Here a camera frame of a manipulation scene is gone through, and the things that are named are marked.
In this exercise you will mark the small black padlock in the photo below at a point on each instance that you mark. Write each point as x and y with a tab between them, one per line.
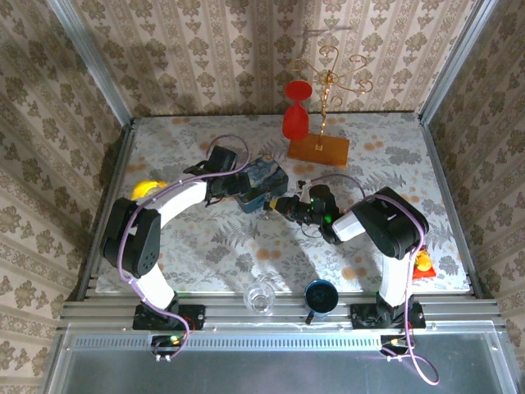
266	205

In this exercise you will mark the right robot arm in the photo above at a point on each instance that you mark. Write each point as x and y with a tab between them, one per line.
389	225

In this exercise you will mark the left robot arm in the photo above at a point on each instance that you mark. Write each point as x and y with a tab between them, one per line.
135	242

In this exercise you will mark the gold stand with wooden base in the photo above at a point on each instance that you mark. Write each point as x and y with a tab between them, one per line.
318	149

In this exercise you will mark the yellow banana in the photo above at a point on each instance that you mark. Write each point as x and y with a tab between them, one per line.
145	189

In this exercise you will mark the floral tablecloth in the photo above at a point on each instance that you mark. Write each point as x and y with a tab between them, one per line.
205	262

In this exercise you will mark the dark blue mug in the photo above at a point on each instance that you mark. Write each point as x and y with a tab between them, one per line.
320	297

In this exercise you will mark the red wine glass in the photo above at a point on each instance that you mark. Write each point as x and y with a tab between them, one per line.
296	119

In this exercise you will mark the clear drinking glass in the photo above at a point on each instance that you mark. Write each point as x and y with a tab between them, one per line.
259	299

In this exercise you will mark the yellow and red toy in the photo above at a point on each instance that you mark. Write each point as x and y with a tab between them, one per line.
424	264

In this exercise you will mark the small controller board with LED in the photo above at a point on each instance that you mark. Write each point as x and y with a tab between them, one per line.
170	340
395	341

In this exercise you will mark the grey metal panel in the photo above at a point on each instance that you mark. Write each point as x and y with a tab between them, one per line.
266	369

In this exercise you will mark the aluminium table frame rails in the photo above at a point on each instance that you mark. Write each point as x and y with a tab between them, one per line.
229	312

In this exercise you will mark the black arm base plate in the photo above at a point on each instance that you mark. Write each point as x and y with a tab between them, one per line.
365	318
193	318

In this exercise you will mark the aluminium frame post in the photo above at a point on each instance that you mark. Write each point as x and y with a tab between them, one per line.
455	61
94	65

